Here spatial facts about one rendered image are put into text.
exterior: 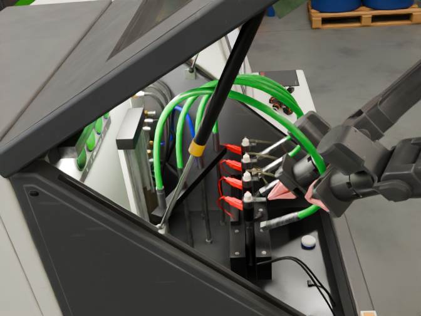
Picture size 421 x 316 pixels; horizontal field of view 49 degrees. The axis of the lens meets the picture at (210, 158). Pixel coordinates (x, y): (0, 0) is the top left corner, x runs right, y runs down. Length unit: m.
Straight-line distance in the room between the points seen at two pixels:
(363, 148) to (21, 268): 0.55
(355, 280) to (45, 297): 0.67
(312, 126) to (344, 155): 0.23
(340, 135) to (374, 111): 0.24
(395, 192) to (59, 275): 0.52
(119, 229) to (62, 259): 0.11
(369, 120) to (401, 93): 0.08
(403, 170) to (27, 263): 0.57
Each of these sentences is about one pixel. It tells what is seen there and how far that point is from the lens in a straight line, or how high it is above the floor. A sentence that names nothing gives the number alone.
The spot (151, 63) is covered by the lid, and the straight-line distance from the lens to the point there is 0.51.
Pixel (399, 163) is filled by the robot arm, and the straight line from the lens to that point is 0.69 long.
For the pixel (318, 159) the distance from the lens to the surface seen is 0.84.
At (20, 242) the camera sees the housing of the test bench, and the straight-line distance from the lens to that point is 0.75.
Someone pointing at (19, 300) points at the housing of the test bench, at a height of 1.20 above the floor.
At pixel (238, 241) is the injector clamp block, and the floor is 0.98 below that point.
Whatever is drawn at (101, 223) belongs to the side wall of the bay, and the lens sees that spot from 0.68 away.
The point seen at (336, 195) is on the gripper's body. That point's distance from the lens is 0.82.
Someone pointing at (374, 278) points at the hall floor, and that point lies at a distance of 2.46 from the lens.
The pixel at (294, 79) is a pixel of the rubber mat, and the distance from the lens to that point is 1.96.
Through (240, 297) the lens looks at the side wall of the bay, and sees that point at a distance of 0.77.
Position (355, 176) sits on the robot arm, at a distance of 0.77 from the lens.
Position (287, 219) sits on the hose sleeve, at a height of 1.16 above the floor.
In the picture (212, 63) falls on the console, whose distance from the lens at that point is 1.28.
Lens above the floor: 1.79
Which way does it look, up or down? 33 degrees down
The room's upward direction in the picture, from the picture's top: 6 degrees counter-clockwise
